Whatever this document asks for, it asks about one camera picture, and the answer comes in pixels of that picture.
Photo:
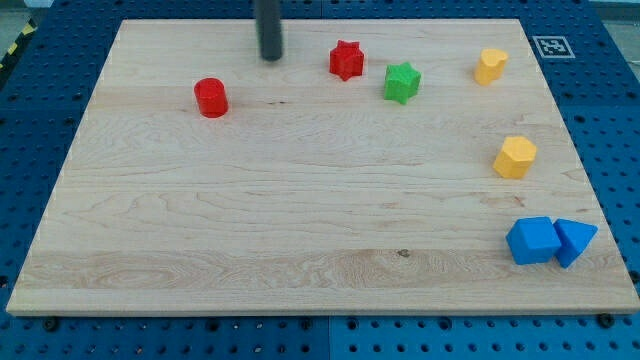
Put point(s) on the red star block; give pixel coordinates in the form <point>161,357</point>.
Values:
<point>346,60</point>

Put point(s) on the green star block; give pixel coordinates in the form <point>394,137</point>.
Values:
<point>401,83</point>

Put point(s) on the yellow heart block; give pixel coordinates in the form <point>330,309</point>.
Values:
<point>490,65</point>

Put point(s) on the light wooden board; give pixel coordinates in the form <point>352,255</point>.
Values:
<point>313,195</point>

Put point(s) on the red cylinder block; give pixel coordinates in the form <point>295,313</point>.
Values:
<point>211,97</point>

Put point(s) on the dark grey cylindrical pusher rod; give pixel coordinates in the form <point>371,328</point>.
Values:
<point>268,29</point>

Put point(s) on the yellow hexagon block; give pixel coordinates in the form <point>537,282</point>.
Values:
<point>515,157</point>

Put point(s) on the blue cube block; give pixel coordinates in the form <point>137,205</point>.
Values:
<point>533,240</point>

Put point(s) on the blue triangle block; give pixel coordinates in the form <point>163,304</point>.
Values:
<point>575,237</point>

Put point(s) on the white fiducial marker tag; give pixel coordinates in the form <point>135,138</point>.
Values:
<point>553,47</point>

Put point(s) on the black bolt front left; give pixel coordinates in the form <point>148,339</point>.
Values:
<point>50,324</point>

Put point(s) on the black bolt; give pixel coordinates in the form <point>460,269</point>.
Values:
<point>50,324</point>
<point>605,320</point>

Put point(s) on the black bolt front right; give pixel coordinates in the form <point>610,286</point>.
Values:
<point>605,320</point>

